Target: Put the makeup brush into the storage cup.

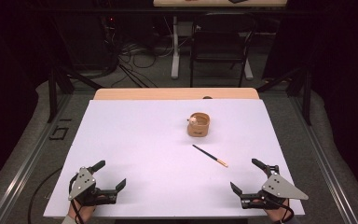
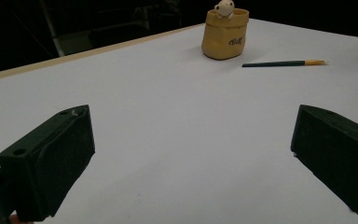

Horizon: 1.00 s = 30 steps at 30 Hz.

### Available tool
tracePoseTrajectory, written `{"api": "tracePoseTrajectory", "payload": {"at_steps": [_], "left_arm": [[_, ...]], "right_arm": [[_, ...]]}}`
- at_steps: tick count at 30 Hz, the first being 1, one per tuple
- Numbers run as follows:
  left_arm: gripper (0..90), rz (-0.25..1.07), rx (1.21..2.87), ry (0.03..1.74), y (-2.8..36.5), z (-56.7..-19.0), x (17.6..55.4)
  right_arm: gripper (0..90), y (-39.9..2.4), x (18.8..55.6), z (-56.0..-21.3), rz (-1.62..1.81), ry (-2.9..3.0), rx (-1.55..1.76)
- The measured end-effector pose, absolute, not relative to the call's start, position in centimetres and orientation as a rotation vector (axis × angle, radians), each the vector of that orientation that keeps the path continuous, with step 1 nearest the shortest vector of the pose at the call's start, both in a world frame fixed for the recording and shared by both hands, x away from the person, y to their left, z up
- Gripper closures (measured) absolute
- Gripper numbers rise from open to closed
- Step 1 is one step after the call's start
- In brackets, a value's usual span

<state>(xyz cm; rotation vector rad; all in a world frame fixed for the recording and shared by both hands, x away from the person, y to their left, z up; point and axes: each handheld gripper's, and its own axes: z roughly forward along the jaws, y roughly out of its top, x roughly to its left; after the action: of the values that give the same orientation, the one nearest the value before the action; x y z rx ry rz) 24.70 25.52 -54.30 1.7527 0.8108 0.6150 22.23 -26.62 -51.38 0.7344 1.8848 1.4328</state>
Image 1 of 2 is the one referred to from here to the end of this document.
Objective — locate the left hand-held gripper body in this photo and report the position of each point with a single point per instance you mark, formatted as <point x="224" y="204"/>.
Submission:
<point x="82" y="183"/>

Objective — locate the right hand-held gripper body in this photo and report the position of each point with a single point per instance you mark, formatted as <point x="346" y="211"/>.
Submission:
<point x="278" y="186"/>

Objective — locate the dark pen with tan end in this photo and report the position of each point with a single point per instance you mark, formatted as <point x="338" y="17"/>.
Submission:
<point x="209" y="155"/>

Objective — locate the tan wooden pen holder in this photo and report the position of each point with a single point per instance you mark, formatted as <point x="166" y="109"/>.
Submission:
<point x="199" y="129"/>

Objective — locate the person's right hand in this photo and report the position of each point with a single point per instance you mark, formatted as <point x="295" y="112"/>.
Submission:
<point x="278" y="214"/>

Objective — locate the person's left hand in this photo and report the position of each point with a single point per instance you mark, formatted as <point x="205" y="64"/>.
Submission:
<point x="85" y="212"/>

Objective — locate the white sheet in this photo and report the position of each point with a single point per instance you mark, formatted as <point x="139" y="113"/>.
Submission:
<point x="136" y="155"/>

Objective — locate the white desk leg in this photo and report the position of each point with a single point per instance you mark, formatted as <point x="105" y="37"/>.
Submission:
<point x="248" y="70"/>
<point x="175" y="56"/>

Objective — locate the wooden table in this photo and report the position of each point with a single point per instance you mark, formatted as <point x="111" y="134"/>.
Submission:
<point x="167" y="93"/>

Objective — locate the black folding chair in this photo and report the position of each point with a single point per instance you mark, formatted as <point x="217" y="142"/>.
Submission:
<point x="219" y="46"/>

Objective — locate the black flat device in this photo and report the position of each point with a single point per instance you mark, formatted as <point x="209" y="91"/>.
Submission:
<point x="237" y="1"/>

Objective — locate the light wooden desk top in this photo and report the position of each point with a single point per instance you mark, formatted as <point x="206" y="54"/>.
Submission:
<point x="214" y="3"/>

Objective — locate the aluminium floor rail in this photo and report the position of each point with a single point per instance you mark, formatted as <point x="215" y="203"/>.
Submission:
<point x="329" y="174"/>
<point x="21" y="168"/>

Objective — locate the black metal frame stand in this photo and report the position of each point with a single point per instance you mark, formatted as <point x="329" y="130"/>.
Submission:
<point x="304" y="93"/>
<point x="57" y="84"/>

